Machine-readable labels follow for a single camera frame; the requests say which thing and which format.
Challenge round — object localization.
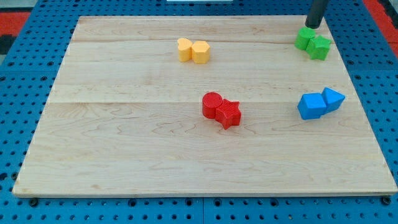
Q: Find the yellow hexagon block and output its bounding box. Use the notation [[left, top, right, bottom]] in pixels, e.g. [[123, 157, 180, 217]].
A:
[[191, 41, 210, 64]]

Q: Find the red cylinder block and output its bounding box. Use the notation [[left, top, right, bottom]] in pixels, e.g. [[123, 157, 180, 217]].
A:
[[202, 92, 223, 119]]

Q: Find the blue triangle block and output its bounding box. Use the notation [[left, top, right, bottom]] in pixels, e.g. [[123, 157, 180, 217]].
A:
[[322, 87, 345, 113]]

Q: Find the blue cube block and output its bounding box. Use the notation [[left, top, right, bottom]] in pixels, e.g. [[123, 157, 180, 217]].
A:
[[297, 93, 326, 120]]

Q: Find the light wooden board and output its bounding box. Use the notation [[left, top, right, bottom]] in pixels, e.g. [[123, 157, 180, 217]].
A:
[[12, 16, 397, 198]]

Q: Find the red star block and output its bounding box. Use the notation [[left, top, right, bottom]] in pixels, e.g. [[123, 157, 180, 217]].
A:
[[215, 99, 241, 129]]

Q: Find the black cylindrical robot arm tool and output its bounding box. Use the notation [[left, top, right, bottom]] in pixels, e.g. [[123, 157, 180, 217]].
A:
[[305, 0, 329, 29]]

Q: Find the green cylinder block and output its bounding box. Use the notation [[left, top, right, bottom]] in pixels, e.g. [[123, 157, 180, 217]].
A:
[[294, 27, 316, 50]]

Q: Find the green star block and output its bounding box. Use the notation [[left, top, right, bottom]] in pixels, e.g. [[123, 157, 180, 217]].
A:
[[305, 35, 332, 60]]

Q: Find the yellow heart block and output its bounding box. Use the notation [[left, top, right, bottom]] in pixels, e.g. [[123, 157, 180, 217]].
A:
[[177, 38, 193, 62]]

